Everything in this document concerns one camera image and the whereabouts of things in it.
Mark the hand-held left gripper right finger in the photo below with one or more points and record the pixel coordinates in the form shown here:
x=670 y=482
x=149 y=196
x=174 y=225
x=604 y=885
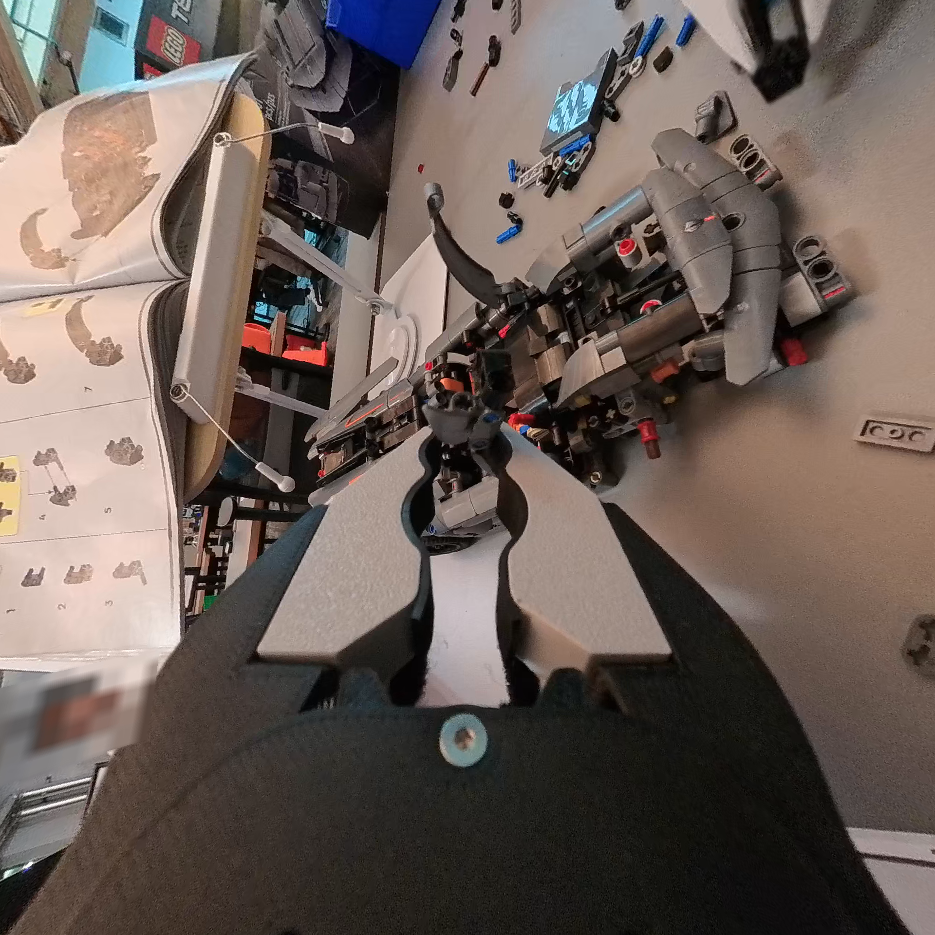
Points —
x=577 y=570

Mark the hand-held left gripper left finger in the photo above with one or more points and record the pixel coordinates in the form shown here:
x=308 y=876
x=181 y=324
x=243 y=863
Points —
x=350 y=570

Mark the small grey lego sub-assembly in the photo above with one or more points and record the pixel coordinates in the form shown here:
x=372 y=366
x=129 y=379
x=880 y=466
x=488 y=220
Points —
x=449 y=420

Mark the grey lego car model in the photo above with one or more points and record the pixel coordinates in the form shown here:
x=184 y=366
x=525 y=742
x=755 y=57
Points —
x=701 y=219

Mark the grey lego panel piece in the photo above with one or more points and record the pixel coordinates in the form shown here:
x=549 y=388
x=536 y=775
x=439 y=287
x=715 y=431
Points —
x=714 y=117

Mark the blue printed lego tile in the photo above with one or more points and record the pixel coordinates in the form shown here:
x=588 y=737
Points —
x=577 y=102

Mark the scattered loose lego pieces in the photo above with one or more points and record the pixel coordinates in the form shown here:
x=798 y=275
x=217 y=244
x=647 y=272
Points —
x=489 y=55

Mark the blue lego pin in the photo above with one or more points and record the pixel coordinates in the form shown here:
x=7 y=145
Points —
x=510 y=232

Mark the lego instruction booklet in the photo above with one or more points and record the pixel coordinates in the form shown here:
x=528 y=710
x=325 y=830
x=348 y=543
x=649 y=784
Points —
x=109 y=365

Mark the grey flat lego plate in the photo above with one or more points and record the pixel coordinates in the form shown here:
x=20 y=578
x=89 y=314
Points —
x=895 y=432

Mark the dark grey lego connector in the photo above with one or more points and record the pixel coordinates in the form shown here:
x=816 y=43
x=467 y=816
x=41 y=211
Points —
x=922 y=643

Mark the black lego set box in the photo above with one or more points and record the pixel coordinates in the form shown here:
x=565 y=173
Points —
x=329 y=109

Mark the dark shelving unit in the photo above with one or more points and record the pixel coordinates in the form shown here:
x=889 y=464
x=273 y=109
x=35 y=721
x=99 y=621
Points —
x=248 y=431

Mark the wooden book stand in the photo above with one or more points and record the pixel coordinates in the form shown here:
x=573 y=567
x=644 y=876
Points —
x=219 y=256

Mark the blue storage bin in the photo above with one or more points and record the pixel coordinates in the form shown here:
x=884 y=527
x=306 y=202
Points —
x=387 y=29

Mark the white plastic tray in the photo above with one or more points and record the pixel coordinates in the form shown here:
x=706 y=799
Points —
x=898 y=876

